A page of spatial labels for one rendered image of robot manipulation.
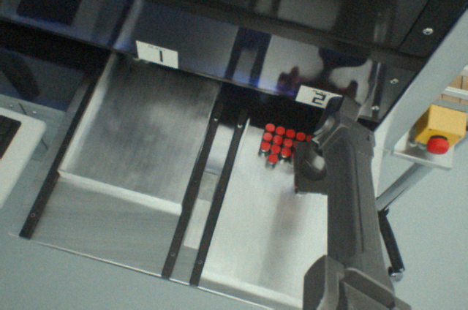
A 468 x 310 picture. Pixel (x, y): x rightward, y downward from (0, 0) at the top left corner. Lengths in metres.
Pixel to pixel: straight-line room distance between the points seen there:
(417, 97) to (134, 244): 0.61
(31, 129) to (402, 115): 0.81
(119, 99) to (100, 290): 0.93
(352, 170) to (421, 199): 1.50
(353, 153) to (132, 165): 0.53
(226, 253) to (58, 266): 1.04
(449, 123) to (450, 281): 1.13
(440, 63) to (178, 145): 0.55
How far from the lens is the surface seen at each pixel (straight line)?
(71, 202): 1.13
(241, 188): 1.12
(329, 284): 0.54
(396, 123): 1.12
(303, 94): 1.07
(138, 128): 1.17
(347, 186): 0.70
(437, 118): 1.12
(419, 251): 2.16
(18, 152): 1.28
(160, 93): 1.21
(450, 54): 0.93
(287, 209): 1.12
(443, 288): 2.16
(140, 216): 1.10
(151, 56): 1.11
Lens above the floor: 1.93
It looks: 65 degrees down
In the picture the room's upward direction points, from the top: 9 degrees clockwise
